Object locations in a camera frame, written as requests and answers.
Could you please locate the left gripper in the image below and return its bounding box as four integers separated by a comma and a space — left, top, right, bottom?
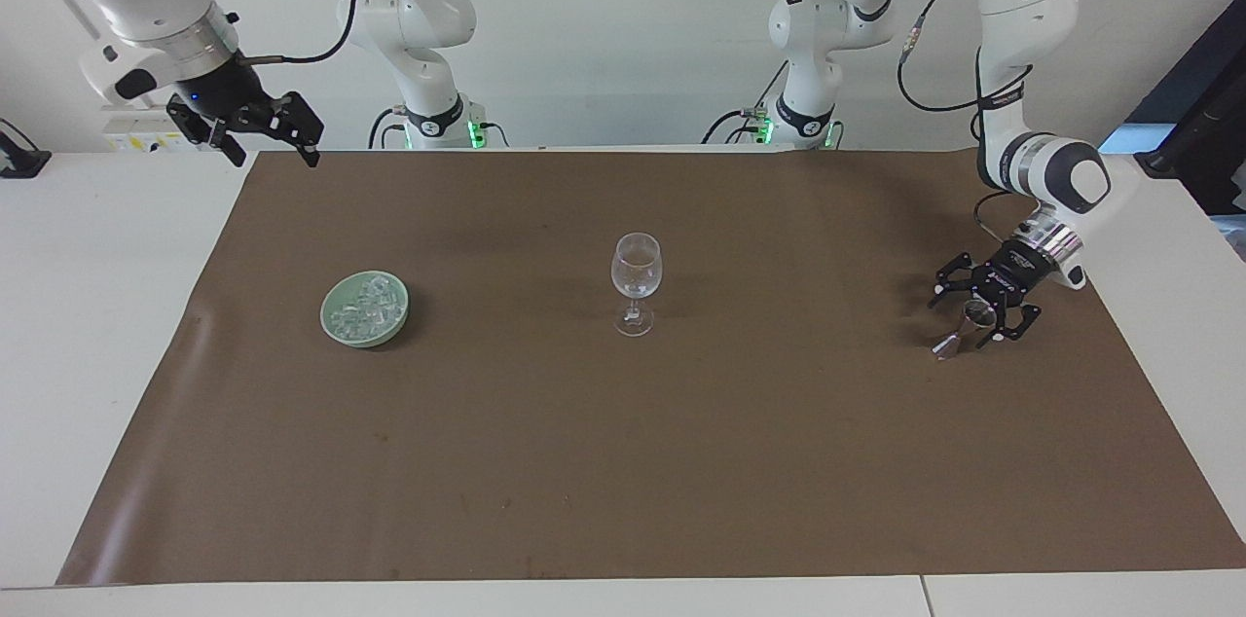
927, 241, 1059, 348

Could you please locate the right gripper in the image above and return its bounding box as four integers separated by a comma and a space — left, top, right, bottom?
165, 53, 325, 169

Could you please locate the clear wine glass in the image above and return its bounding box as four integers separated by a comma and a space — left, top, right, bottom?
610, 233, 664, 338

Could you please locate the small clear glass cup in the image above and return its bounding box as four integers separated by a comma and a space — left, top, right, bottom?
932, 298, 1000, 361

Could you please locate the white power strip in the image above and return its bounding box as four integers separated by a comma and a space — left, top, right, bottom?
101, 106, 211, 154

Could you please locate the green ceramic bowl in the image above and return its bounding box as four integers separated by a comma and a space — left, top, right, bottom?
320, 270, 411, 349

